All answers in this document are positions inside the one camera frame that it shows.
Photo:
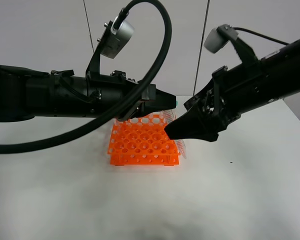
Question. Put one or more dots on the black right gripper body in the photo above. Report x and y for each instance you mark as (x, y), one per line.
(231, 93)

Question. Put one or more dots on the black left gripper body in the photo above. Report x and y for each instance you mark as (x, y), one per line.
(108, 90)

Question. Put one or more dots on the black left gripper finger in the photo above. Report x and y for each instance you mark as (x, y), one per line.
(160, 101)
(137, 109)

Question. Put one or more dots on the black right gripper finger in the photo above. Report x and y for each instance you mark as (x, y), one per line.
(193, 126)
(204, 102)

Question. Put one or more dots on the clear test tube teal cap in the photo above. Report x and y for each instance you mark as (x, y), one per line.
(172, 132)

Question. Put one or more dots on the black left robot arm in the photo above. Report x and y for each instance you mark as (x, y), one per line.
(27, 93)

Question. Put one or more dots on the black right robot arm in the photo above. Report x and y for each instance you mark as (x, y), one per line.
(286, 71)

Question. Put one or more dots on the orange test tube rack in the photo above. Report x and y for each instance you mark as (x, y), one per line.
(143, 141)

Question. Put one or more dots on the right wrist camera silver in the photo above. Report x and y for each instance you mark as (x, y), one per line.
(221, 35)

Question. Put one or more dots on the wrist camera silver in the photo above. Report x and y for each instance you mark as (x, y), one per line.
(116, 35)
(221, 35)

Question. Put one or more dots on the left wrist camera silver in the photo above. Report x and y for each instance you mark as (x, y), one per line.
(116, 35)

